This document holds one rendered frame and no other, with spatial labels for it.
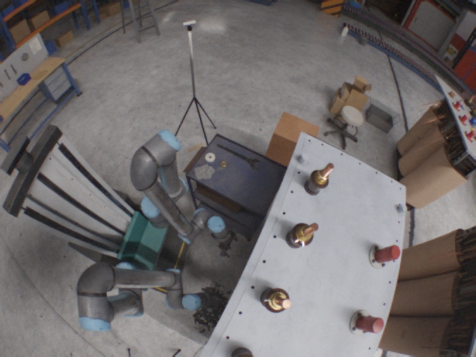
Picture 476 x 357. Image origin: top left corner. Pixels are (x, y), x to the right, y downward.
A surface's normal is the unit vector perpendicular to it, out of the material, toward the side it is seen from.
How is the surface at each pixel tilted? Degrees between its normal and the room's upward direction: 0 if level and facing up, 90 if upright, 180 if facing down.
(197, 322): 0
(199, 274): 0
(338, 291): 0
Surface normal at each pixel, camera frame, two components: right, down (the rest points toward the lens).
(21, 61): 0.90, 0.41
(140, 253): 0.08, -0.46
